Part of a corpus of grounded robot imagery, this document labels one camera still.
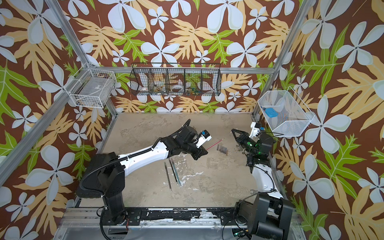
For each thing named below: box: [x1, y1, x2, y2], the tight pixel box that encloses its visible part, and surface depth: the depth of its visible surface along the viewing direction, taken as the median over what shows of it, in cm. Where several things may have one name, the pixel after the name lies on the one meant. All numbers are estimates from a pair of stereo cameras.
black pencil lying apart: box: [164, 162, 173, 193], surface depth 89 cm
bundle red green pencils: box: [168, 157, 182, 189], surface depth 90 cm
